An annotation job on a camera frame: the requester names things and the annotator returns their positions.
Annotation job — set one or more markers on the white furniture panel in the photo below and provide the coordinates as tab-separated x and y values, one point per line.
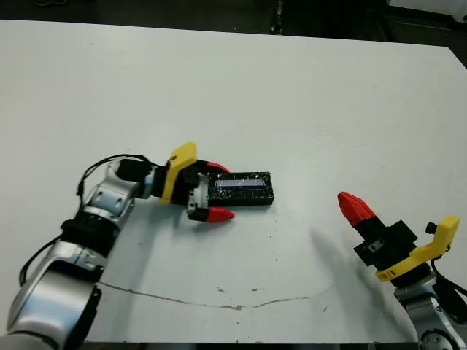
419	2

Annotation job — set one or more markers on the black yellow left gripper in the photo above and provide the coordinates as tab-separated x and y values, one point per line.
182	186

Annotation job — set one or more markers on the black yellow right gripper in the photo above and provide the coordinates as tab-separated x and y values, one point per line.
396	251

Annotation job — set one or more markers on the black speckled box lid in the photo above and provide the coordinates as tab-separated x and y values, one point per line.
251	193

